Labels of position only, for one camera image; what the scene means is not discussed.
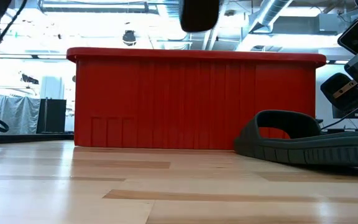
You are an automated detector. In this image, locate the dark grey slide sandal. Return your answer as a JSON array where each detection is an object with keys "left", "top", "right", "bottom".
[
  {"left": 234, "top": 110, "right": 358, "bottom": 169},
  {"left": 178, "top": 0, "right": 221, "bottom": 33}
]

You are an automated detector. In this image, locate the dark ceiling dome lamp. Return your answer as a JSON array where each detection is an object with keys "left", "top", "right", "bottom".
[{"left": 122, "top": 30, "right": 137, "bottom": 47}]

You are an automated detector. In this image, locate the silver ventilation duct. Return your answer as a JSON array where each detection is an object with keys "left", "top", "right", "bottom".
[{"left": 249, "top": 0, "right": 293, "bottom": 34}]

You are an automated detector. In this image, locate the grey tarp cover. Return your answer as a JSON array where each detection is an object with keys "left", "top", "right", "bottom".
[{"left": 0, "top": 95, "right": 42, "bottom": 136}]

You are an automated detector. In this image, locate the red plastic bin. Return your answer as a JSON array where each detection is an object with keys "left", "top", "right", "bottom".
[{"left": 66, "top": 47, "right": 327, "bottom": 151}]

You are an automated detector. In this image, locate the black table edge rail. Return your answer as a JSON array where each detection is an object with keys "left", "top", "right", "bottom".
[{"left": 0, "top": 133, "right": 75, "bottom": 145}]

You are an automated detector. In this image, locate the white cabinet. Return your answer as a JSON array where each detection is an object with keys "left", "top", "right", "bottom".
[{"left": 40, "top": 76, "right": 65, "bottom": 100}]

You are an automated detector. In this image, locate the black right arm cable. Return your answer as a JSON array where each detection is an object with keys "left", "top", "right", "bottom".
[{"left": 321, "top": 96, "right": 358, "bottom": 130}]

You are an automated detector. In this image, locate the black computer monitor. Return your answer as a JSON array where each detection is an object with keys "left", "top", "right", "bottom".
[{"left": 332, "top": 104, "right": 358, "bottom": 119}]

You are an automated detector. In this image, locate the black cabinet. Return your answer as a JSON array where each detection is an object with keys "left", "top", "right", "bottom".
[{"left": 36, "top": 98, "right": 67, "bottom": 134}]

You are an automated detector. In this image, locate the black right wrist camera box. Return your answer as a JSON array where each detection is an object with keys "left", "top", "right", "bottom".
[{"left": 337, "top": 17, "right": 358, "bottom": 56}]

